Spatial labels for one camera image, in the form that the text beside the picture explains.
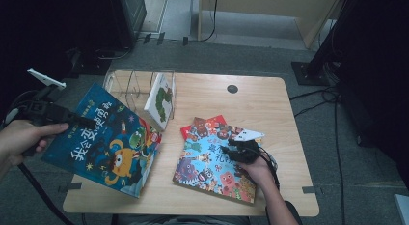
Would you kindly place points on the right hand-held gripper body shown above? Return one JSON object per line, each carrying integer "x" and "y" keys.
{"x": 246, "y": 152}

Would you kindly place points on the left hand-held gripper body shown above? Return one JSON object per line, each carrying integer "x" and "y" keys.
{"x": 45, "y": 110}

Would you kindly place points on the light blue monsters picture book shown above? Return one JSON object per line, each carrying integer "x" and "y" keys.
{"x": 209, "y": 167}

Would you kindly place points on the dark blue monster picture book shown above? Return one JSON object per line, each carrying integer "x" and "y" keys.
{"x": 106, "y": 147}

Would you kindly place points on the red picture book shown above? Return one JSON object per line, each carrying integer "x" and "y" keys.
{"x": 193, "y": 128}

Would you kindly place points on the clear acrylic book rack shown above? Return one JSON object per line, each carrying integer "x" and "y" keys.
{"x": 128, "y": 86}

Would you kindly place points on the white caterpillar picture book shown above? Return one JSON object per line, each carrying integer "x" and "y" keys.
{"x": 159, "y": 104}

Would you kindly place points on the person's right hand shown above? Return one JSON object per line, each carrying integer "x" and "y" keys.
{"x": 260, "y": 172}

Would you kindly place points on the person's left hand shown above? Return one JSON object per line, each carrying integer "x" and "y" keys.
{"x": 19, "y": 138}

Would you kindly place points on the black round table grommet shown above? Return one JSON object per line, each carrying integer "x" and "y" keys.
{"x": 232, "y": 89}

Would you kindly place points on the grey tape strip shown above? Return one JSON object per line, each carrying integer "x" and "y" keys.
{"x": 310, "y": 189}
{"x": 72, "y": 186}

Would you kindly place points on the person's grey clothing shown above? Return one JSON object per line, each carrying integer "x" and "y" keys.
{"x": 183, "y": 220}

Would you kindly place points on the dark equipment box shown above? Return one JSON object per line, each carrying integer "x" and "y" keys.
{"x": 128, "y": 15}

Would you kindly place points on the light wooden partition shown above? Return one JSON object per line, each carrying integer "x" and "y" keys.
{"x": 273, "y": 3}

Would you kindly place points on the white box corner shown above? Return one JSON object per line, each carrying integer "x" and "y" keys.
{"x": 403, "y": 210}

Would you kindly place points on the black stand base plate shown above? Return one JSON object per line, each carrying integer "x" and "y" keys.
{"x": 308, "y": 75}

